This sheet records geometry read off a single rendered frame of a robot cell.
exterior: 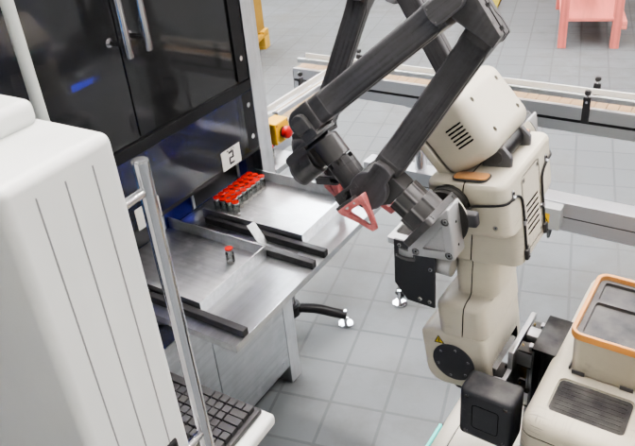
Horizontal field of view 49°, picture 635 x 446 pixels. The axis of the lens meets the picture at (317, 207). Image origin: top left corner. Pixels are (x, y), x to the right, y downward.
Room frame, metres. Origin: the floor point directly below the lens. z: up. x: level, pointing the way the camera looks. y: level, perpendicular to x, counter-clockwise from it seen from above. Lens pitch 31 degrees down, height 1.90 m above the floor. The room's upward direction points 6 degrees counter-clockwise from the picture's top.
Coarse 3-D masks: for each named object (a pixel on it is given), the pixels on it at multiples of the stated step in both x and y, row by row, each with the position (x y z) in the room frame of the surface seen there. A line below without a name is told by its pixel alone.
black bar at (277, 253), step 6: (270, 252) 1.49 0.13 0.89; (276, 252) 1.48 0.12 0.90; (282, 252) 1.48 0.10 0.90; (288, 252) 1.48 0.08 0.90; (276, 258) 1.48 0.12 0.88; (282, 258) 1.47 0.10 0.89; (288, 258) 1.46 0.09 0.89; (294, 258) 1.45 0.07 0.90; (300, 258) 1.44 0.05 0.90; (306, 258) 1.44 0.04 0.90; (300, 264) 1.44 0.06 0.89; (306, 264) 1.43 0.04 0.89; (312, 264) 1.42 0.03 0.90
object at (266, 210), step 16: (272, 176) 1.89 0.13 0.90; (288, 176) 1.86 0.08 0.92; (272, 192) 1.83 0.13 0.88; (288, 192) 1.82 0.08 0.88; (304, 192) 1.81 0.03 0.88; (320, 192) 1.80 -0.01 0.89; (240, 208) 1.76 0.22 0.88; (256, 208) 1.75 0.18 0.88; (272, 208) 1.74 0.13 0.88; (288, 208) 1.73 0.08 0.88; (304, 208) 1.72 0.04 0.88; (320, 208) 1.71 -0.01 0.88; (256, 224) 1.61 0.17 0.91; (272, 224) 1.65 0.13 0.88; (288, 224) 1.64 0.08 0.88; (304, 224) 1.63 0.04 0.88; (320, 224) 1.60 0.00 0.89; (304, 240) 1.54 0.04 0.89
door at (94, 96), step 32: (32, 0) 1.42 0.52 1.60; (64, 0) 1.48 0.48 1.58; (96, 0) 1.55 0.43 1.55; (0, 32) 1.35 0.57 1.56; (32, 32) 1.41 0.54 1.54; (64, 32) 1.47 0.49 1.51; (96, 32) 1.53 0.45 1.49; (0, 64) 1.33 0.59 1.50; (64, 64) 1.45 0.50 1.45; (96, 64) 1.52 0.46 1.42; (64, 96) 1.43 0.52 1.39; (96, 96) 1.50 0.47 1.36; (128, 96) 1.57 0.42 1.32; (96, 128) 1.48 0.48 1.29; (128, 128) 1.55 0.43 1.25
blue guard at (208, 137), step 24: (240, 96) 1.88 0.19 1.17; (216, 120) 1.79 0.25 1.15; (240, 120) 1.87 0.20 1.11; (168, 144) 1.63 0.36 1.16; (192, 144) 1.70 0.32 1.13; (216, 144) 1.78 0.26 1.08; (240, 144) 1.86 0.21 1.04; (120, 168) 1.50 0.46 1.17; (168, 168) 1.62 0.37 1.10; (192, 168) 1.69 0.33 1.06; (216, 168) 1.76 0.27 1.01; (168, 192) 1.61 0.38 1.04
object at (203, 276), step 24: (168, 216) 1.69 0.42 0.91; (168, 240) 1.62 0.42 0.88; (192, 240) 1.61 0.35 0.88; (216, 240) 1.59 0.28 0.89; (240, 240) 1.54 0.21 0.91; (144, 264) 1.51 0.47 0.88; (192, 264) 1.49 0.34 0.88; (216, 264) 1.48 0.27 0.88; (240, 264) 1.47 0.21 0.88; (192, 288) 1.39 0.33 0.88; (216, 288) 1.33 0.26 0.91
